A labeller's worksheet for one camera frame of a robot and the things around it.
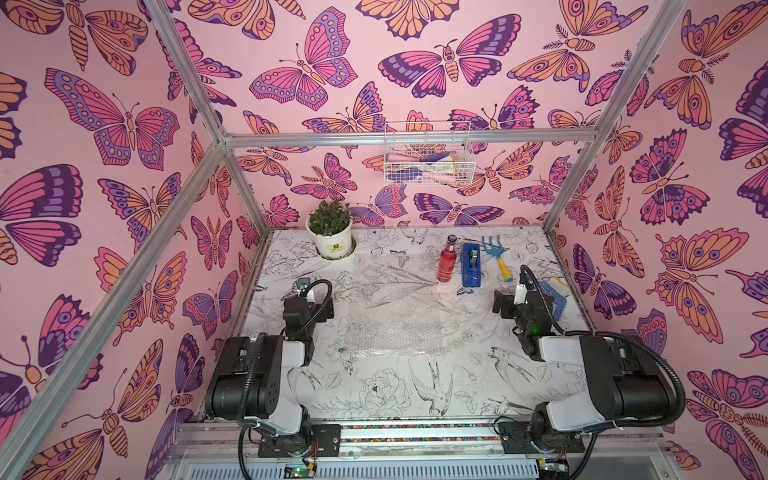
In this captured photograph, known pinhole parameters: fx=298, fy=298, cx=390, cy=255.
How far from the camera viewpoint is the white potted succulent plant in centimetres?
102

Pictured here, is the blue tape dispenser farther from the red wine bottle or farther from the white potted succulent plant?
the white potted succulent plant

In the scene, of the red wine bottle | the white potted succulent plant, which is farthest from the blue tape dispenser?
the white potted succulent plant

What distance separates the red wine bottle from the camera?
3.01ft

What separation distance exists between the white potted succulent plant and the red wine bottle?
1.11ft
